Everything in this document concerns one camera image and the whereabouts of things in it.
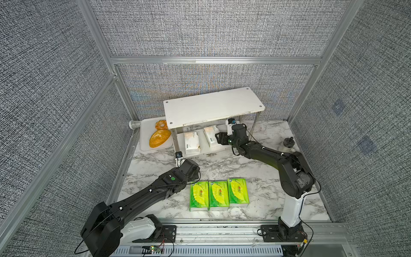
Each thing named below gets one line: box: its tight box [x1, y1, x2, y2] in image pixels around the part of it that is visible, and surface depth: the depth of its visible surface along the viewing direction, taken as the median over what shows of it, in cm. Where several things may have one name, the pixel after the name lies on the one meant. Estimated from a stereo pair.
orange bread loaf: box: [149, 129, 172, 148], surface depth 106 cm
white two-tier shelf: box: [163, 86, 266, 158], surface depth 87 cm
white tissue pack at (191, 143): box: [184, 131, 201, 155], surface depth 96 cm
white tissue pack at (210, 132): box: [203, 125, 220, 148], surface depth 99 cm
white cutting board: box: [139, 117, 173, 151], surface depth 113 cm
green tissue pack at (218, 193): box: [208, 180, 230, 208], surface depth 81 cm
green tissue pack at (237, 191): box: [226, 178, 250, 208], surface depth 81 cm
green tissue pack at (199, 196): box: [189, 180, 210, 212], surface depth 80 cm
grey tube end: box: [128, 119, 142, 131], surface depth 118 cm
